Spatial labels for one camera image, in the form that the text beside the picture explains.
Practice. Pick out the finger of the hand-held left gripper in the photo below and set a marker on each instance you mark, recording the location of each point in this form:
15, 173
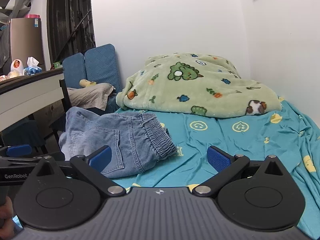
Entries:
20, 150

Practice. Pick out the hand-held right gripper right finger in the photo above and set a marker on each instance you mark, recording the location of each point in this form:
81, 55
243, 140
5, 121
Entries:
217, 158

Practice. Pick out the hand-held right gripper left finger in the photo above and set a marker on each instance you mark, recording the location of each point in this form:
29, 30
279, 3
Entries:
100, 158

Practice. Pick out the light blue denim jeans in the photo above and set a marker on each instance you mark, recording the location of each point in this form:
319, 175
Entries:
130, 135

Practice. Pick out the person's left hand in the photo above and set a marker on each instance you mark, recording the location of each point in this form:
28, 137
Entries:
6, 215

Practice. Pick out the chair with blue pleated cover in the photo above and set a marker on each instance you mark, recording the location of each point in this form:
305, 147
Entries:
25, 132

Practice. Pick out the turquoise t-shirt with yellow print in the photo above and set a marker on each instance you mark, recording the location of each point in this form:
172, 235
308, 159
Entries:
250, 142

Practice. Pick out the white table with black legs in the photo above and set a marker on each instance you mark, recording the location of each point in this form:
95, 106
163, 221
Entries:
30, 92

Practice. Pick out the grey cloth on chair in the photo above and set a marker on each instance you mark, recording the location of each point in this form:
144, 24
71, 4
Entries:
90, 95

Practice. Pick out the green printed fleece blanket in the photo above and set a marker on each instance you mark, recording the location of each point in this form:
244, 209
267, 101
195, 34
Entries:
200, 90

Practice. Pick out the yellowish plastic bag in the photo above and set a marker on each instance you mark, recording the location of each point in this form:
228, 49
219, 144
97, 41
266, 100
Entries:
13, 74

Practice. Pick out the yellow plush toy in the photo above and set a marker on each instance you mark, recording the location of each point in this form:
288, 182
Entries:
87, 83

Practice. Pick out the blue plastic bag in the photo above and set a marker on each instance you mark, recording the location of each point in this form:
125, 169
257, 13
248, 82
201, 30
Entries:
33, 70

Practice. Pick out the white egg-shaped device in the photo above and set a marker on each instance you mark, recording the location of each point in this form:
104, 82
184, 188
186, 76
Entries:
17, 65

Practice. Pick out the blue quilted chair back cover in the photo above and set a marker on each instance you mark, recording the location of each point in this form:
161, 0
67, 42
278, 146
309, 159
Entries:
73, 71
102, 65

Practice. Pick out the green box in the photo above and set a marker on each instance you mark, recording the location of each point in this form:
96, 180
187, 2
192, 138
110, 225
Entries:
57, 65

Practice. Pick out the bronze refrigerator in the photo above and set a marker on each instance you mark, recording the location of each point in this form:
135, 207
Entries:
25, 40

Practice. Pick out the pink lid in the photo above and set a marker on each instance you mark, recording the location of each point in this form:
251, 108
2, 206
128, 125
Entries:
32, 16

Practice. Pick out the dark grilled door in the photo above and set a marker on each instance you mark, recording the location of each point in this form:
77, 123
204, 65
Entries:
67, 17

